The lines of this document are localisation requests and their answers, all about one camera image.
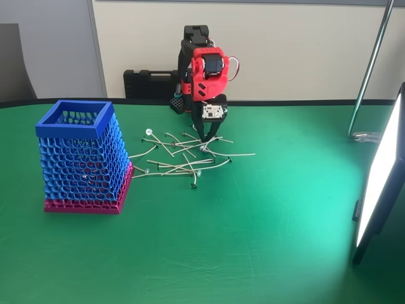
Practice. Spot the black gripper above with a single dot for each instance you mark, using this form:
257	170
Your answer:
197	121

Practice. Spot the candle wick with metal base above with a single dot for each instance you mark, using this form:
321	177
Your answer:
184	133
166	135
164	174
167	165
202	148
193	186
147	171
226	140
230	159
148	131
158	167
212	161
143	139
186	149
155	146
198	173
173	145

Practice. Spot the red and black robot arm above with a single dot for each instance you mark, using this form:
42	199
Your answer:
212	88

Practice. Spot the blue lattice basket magenta base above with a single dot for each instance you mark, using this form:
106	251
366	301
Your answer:
66	131

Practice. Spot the black perforated block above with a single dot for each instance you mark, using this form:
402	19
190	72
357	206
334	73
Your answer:
177	106

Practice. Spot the black plastic tool case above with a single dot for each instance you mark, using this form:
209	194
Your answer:
148	84

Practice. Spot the green cloth backdrop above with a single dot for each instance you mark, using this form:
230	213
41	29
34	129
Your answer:
221	237

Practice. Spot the chrome metal stand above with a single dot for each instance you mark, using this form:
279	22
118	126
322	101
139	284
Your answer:
372	63

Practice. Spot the bright LED light panel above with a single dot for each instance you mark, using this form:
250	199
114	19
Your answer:
379	177

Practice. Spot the camera board on black bracket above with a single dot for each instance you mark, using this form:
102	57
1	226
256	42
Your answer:
213	112

